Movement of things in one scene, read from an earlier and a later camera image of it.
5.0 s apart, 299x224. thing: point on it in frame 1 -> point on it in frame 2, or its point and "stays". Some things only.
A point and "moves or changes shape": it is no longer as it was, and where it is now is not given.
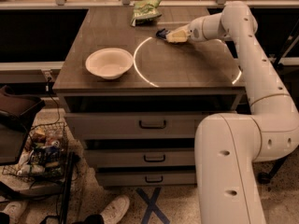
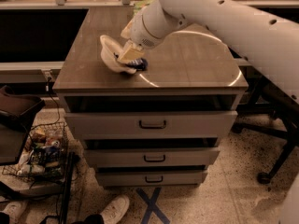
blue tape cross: (152, 206) stays
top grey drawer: (132, 125) stays
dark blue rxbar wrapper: (163, 34) moves or changes shape
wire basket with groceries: (47, 156) stays
